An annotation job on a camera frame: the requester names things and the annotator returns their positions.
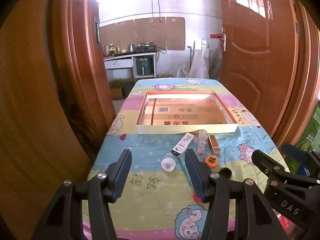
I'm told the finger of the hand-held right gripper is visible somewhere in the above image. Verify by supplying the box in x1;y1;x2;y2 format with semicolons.
251;149;289;179
281;143;312;167

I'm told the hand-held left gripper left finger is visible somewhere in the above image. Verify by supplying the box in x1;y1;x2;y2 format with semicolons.
31;149;133;240

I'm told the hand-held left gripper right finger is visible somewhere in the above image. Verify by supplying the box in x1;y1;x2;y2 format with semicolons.
184;149;288;240

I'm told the orange cap with dark label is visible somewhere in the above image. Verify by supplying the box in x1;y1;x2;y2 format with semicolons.
204;156;218;167

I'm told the white bottle cap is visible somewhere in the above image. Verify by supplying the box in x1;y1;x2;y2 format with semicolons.
161;158;176;172

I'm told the white printed small box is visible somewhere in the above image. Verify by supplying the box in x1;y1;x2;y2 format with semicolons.
171;133;195;155

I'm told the clear plastic tube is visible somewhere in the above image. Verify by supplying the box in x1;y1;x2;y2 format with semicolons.
197;129;207;157

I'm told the gold rectangular box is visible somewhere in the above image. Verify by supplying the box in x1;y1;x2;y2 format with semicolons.
208;135;222;157

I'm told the shallow orange rimmed box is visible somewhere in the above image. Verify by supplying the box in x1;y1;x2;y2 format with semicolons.
136;92;238;135

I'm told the green cardboard box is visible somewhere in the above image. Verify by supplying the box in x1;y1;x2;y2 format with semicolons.
299;110;320;153

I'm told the gold printed cardboard sheet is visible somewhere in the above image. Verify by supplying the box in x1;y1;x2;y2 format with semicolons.
141;98;229;126

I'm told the wooden door jamb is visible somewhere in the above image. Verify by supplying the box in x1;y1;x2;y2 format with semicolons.
271;0;320;153
49;0;117;155

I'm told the planter box with greens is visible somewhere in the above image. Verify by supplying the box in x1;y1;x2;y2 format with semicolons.
109;79;135;100

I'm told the carved wooden door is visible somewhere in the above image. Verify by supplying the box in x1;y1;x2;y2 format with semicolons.
217;0;299;137

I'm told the small white plastic bag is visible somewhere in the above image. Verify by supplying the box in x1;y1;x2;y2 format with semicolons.
176;66;189;78

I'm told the large white plastic bag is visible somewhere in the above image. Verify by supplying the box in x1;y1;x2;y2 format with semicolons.
189;40;210;79

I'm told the teal air fryer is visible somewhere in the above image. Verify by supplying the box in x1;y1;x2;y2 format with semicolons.
136;57;154;76

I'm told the white kitchen cabinet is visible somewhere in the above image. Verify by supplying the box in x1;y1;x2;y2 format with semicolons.
103;51;158;80

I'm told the plain wooden door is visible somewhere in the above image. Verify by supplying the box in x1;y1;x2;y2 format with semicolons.
0;0;90;230

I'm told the bent metal pipe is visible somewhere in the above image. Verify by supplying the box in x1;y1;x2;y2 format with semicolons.
187;45;194;68

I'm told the black gas stove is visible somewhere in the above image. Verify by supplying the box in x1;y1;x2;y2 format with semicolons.
134;44;157;53

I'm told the metal latch plate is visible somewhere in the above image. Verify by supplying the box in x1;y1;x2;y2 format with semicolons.
94;17;100;43

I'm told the cardboard wall lining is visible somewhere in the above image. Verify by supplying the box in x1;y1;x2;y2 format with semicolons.
99;17;186;51

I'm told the hanging cord with orange socket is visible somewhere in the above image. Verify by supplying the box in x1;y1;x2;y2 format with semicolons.
151;0;166;27

